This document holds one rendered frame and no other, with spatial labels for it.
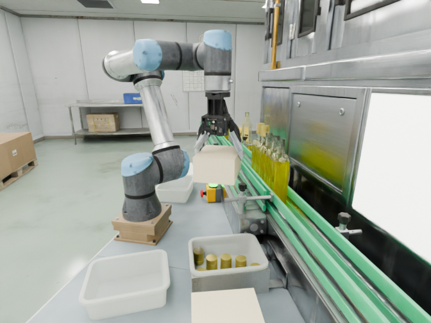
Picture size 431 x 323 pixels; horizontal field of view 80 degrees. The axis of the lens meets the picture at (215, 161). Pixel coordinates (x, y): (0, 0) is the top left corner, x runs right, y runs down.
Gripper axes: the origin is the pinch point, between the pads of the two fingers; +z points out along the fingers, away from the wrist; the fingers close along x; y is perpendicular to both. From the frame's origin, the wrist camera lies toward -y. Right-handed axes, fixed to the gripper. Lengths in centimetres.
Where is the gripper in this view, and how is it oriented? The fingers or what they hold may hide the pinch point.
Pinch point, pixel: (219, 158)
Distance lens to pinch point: 80.0
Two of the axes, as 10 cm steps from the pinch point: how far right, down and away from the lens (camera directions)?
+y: -2.1, 2.9, -9.3
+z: 0.0, 9.5, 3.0
